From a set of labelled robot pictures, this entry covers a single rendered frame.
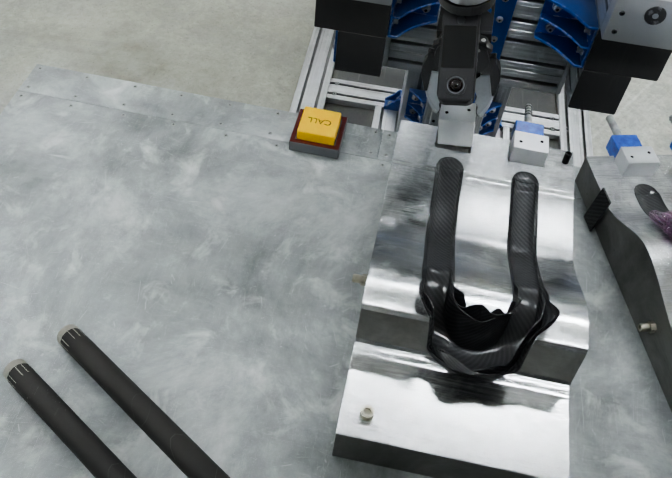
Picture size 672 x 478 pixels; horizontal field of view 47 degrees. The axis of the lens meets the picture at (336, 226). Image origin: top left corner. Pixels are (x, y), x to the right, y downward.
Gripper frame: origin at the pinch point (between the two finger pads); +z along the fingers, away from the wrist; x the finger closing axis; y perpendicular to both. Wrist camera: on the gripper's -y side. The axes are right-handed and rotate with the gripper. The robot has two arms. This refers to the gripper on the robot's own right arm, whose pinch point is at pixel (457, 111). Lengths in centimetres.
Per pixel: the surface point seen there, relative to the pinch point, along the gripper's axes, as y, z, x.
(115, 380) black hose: -47, -2, 34
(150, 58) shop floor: 97, 95, 109
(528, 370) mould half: -36.2, 3.4, -12.2
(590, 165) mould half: 2.6, 12.3, -20.4
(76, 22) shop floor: 109, 92, 139
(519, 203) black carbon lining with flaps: -10.2, 6.4, -9.9
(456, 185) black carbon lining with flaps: -9.2, 5.0, -1.0
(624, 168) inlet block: 2.1, 11.7, -25.2
